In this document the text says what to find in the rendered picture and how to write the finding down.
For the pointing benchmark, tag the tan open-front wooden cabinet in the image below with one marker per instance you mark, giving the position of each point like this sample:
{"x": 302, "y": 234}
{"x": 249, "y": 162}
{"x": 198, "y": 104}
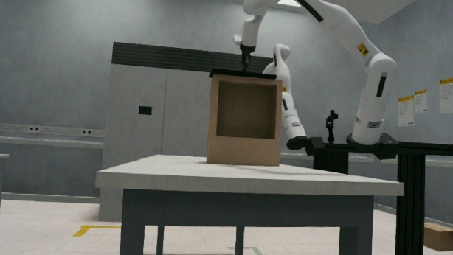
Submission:
{"x": 242, "y": 111}

